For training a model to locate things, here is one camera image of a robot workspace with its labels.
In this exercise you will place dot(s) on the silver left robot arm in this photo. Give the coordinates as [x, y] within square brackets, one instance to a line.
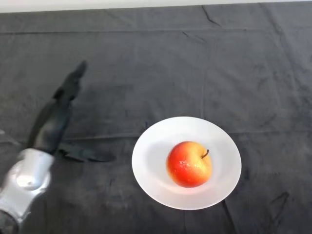
[24, 180]

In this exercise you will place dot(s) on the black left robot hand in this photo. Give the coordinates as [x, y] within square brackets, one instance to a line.
[52, 124]

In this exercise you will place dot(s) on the black table cloth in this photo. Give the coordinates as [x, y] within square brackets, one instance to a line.
[156, 73]

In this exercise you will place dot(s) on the white round plate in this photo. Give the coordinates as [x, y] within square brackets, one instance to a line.
[186, 162]

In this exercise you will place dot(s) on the red yellow apple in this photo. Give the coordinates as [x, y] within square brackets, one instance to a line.
[189, 164]

